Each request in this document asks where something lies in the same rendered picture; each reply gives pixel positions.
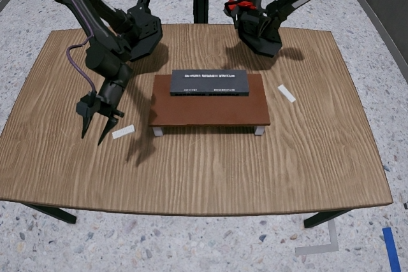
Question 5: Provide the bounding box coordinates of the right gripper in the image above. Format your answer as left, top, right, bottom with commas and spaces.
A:
80, 80, 125, 146

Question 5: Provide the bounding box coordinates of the dark grey network switch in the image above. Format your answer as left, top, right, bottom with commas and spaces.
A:
170, 69, 249, 96

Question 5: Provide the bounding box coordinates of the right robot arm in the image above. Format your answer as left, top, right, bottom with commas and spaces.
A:
54, 0, 158, 117

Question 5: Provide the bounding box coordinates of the brown wooden stand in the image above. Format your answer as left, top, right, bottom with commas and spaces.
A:
148, 74, 271, 136

